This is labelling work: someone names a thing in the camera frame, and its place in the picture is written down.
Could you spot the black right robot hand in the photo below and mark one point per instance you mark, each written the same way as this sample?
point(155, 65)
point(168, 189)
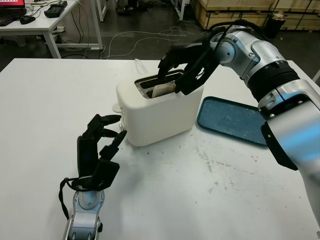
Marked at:
point(185, 55)

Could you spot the white bread slice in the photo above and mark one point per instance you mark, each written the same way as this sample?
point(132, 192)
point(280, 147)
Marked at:
point(162, 90)

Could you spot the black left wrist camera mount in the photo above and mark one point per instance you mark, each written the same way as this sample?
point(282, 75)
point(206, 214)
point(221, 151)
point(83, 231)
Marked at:
point(106, 175)

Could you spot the white office desk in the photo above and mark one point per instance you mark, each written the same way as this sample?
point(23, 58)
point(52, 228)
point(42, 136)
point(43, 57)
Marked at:
point(37, 27)

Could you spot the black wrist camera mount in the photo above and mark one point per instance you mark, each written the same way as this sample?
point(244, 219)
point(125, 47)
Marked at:
point(192, 81)
point(106, 175)

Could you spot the person with dark shoes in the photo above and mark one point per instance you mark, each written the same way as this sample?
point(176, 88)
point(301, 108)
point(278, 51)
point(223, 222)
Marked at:
point(125, 9)

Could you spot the black computer mouse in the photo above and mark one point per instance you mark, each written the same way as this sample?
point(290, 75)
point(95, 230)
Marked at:
point(27, 20)

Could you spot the black trash bin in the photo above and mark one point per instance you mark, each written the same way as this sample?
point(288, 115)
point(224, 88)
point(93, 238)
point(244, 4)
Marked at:
point(277, 26)

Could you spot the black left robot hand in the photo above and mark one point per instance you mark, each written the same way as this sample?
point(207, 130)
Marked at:
point(86, 155)

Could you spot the white-legged desk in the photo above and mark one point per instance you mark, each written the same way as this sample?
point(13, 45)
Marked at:
point(102, 11)

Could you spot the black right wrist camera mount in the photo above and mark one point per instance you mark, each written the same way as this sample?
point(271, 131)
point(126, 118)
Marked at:
point(192, 81)

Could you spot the black laptop with red screen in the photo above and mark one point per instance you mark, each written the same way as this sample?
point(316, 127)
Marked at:
point(11, 13)

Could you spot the cream white two-slot toaster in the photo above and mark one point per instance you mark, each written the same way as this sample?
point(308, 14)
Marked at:
point(160, 117)

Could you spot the blue rectangular tray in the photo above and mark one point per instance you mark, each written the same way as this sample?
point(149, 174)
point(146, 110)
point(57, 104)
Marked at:
point(230, 120)

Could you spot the black handheld device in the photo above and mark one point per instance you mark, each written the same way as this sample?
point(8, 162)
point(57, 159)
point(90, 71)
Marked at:
point(55, 9)

